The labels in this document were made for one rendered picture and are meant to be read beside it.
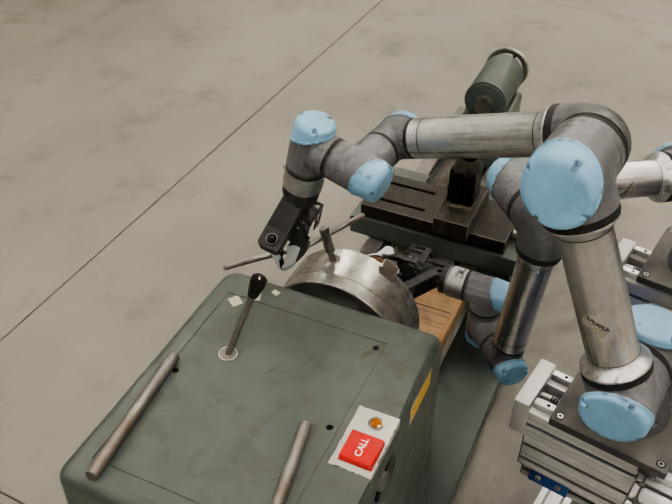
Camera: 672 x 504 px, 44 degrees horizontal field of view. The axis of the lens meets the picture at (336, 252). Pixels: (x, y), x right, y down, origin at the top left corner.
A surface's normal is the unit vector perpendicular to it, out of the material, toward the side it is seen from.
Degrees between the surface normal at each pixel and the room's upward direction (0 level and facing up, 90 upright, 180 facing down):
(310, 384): 0
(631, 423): 97
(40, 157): 0
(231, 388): 0
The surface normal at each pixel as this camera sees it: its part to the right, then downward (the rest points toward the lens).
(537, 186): -0.58, 0.42
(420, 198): 0.00, -0.77
